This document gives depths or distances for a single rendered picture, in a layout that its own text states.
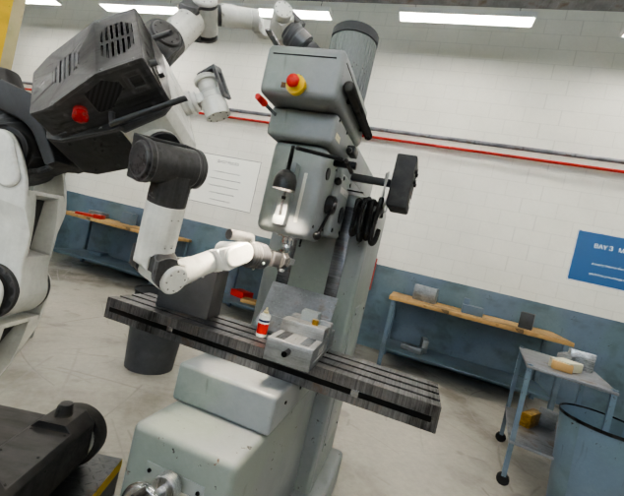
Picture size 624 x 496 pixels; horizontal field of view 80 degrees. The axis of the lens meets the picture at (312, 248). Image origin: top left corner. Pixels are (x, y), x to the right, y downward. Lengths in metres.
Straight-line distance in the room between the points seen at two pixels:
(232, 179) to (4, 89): 5.33
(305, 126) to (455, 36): 5.22
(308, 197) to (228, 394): 0.67
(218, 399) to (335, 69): 1.05
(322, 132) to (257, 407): 0.87
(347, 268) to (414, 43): 5.03
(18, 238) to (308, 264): 1.07
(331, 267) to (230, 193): 4.79
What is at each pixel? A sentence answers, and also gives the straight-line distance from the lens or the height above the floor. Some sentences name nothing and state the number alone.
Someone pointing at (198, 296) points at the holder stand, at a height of 1.01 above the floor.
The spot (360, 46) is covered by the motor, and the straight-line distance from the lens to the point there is 1.70.
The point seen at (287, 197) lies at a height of 1.43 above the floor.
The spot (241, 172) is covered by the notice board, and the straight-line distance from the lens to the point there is 6.33.
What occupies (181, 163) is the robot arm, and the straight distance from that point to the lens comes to 0.89.
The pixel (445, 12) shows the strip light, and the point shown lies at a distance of 5.43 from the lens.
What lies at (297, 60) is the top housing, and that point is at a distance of 1.27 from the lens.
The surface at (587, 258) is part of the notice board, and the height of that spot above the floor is 1.88.
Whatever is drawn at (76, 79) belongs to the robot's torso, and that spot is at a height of 1.53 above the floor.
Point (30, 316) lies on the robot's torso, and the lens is 1.30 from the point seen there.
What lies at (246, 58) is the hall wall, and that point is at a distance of 7.02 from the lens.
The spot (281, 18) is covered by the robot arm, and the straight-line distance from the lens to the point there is 1.48.
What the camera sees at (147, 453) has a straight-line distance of 1.21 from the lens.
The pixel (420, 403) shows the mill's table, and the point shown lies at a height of 0.92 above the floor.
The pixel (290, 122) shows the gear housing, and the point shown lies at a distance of 1.30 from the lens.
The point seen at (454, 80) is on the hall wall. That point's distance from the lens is 6.08.
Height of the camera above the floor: 1.31
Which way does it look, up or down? 1 degrees down
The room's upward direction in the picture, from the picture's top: 13 degrees clockwise
